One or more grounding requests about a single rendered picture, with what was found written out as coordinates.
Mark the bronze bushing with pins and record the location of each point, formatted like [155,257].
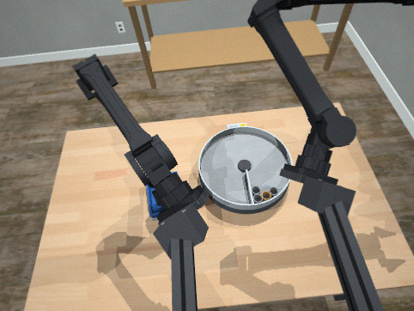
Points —
[266,194]

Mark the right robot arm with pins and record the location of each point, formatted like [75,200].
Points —
[329,128]

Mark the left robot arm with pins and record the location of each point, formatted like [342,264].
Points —
[151,153]

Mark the blue open tray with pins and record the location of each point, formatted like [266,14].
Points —
[154,208]

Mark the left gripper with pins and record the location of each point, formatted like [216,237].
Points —
[156,197]

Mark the grey metal ring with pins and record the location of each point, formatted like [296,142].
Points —
[256,188]
[257,196]
[273,189]

